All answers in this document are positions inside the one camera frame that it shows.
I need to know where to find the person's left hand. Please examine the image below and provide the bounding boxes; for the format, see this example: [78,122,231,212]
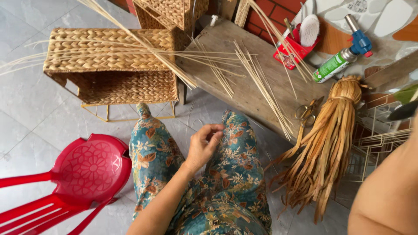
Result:
[184,123,226,174]

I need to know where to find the floral teal trousers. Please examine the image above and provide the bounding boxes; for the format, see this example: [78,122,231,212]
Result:
[129,103,273,235]

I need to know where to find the weathered wooden bench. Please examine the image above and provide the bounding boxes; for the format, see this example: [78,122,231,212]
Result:
[176,16,334,145]

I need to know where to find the bundle of thin reed sticks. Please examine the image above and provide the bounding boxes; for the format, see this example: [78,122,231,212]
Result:
[233,40,295,141]

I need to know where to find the spread of thin reed sticks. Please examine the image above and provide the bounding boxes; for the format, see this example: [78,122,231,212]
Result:
[0,37,259,99]

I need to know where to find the red plastic chair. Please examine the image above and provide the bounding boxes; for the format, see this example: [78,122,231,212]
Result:
[0,133,133,235]

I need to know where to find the large woven rectangular basket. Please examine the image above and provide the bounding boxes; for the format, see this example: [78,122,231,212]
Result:
[43,28,180,106]

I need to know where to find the metal scissors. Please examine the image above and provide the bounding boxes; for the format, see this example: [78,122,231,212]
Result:
[293,96,326,128]

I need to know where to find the long bundle of pale reeds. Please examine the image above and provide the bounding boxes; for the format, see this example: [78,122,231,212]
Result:
[76,0,199,89]

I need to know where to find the bundle of dried brown strips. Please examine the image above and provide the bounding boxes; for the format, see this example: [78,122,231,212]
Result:
[264,75,372,225]

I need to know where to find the red cardboard tool box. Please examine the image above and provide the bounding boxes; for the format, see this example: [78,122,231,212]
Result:
[273,27,321,71]

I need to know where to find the leaning bundle of reed strips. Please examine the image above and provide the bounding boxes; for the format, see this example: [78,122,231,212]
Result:
[234,0,315,100]

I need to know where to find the stack of woven baskets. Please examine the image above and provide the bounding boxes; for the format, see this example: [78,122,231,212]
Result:
[132,0,210,50]

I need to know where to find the green gas canister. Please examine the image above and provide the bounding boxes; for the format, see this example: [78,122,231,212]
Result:
[312,48,358,84]

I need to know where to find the white bristle brush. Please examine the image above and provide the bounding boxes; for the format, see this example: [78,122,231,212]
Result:
[299,14,321,47]

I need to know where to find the blue blow torch head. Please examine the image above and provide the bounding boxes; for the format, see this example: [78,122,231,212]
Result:
[344,14,374,59]

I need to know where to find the black dark object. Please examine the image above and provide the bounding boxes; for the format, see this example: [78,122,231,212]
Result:
[388,99,418,121]

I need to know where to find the thin pale wire strand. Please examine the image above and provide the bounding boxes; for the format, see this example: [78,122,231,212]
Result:
[184,101,205,148]

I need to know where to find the yellow metal wire frame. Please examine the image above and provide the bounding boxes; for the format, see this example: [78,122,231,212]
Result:
[81,101,176,123]

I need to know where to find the wooden-handled tool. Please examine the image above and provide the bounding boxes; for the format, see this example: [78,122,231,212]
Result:
[283,18,296,40]

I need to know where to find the stack of cream wire frames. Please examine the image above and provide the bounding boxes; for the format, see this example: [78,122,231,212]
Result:
[346,94,414,183]

